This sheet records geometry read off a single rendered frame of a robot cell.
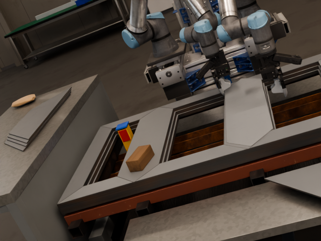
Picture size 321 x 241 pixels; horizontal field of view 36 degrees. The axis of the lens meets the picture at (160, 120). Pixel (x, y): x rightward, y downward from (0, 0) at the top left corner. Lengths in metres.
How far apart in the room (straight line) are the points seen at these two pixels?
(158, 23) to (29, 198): 1.26
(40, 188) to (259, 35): 1.04
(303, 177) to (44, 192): 0.99
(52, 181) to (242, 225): 0.85
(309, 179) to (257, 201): 0.19
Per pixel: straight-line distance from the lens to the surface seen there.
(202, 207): 1.75
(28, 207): 1.88
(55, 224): 2.02
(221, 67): 2.26
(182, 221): 1.73
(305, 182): 1.62
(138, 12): 2.54
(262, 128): 1.87
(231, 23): 2.08
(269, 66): 2.02
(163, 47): 2.73
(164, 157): 1.98
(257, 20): 1.95
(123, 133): 2.41
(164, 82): 2.65
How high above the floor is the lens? 1.65
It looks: 20 degrees down
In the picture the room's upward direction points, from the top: 23 degrees counter-clockwise
